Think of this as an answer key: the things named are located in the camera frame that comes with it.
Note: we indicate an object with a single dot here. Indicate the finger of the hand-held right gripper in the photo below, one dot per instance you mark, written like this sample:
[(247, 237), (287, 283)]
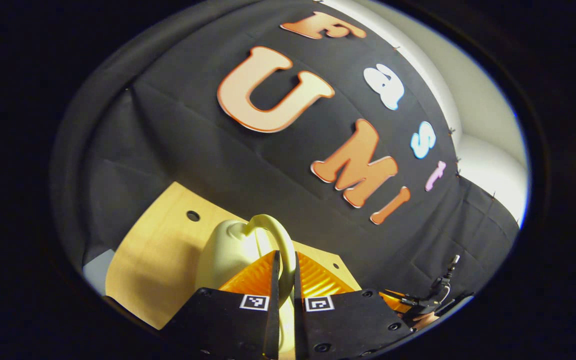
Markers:
[(398, 301)]

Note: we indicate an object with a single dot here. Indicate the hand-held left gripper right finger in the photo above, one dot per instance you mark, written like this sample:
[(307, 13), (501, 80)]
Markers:
[(298, 310)]

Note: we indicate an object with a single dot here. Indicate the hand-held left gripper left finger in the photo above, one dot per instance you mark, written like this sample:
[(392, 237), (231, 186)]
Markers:
[(274, 305)]

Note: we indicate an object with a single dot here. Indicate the black backdrop cloth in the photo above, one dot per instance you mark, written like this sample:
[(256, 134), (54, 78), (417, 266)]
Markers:
[(208, 150)]

